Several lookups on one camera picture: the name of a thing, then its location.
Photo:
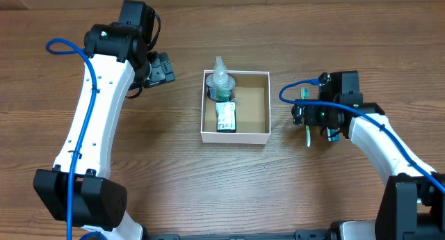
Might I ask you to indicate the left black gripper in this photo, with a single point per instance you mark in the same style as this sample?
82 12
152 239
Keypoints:
162 71

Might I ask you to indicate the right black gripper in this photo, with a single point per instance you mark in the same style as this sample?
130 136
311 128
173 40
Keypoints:
300 112

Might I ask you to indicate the green white toothbrush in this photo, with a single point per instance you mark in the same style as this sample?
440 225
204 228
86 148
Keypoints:
307 135

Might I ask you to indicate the white teal toothpaste tube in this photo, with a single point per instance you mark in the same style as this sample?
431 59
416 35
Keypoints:
334 138

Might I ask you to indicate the clear spray bottle green liquid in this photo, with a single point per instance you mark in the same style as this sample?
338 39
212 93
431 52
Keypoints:
220 85

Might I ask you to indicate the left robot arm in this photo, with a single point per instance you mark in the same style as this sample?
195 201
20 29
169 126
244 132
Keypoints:
119 63

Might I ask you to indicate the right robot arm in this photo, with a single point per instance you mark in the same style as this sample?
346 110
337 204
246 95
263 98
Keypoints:
412 206

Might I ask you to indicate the white cardboard box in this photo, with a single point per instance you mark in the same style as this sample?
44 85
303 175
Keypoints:
252 94

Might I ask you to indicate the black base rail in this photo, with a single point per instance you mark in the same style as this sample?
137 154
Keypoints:
236 237

